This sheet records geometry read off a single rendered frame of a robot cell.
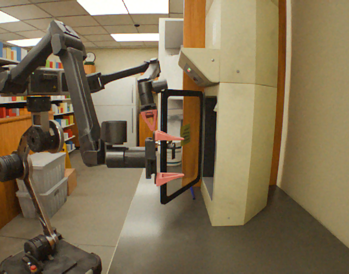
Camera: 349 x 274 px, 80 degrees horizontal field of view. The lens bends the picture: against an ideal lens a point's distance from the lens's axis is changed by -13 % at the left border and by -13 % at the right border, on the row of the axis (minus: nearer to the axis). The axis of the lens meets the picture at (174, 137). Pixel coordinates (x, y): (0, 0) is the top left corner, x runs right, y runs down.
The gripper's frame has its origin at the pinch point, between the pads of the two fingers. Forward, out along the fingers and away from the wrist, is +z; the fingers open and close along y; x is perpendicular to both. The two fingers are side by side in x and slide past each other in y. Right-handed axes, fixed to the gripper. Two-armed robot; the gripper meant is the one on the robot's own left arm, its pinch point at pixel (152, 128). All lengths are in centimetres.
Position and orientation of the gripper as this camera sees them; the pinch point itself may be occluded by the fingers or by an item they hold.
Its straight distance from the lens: 99.0
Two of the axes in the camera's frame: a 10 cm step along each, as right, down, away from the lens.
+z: 2.0, 9.7, -0.9
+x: -9.8, 2.0, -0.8
